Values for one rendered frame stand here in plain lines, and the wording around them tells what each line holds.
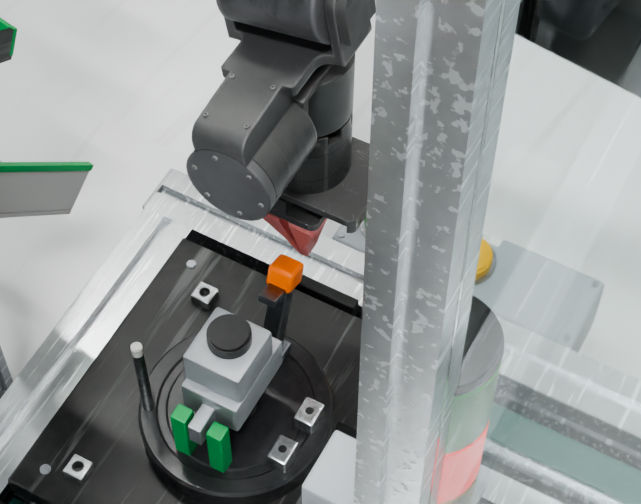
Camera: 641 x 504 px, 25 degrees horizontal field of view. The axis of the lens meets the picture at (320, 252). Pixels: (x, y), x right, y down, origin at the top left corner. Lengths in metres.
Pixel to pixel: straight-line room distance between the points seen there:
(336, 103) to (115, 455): 0.33
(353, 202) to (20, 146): 0.50
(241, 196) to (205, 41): 0.60
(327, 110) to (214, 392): 0.22
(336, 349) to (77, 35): 0.50
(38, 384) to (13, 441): 0.05
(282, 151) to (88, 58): 0.61
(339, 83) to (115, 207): 0.48
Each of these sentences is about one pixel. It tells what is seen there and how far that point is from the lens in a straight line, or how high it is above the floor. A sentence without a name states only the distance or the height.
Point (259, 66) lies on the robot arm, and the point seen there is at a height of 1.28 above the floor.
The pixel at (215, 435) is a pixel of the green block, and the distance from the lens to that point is 0.99.
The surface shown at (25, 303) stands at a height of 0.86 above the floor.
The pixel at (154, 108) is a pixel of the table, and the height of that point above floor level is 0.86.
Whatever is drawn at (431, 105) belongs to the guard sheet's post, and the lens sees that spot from 0.40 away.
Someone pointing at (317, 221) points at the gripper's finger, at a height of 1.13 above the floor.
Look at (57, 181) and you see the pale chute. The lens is 1.12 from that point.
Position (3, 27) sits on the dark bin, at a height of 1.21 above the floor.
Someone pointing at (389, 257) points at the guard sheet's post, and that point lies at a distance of 0.47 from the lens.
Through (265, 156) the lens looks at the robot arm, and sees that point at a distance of 0.83.
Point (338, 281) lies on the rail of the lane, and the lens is 1.14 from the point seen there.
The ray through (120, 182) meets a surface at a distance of 1.33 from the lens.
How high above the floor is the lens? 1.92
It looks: 56 degrees down
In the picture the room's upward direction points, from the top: straight up
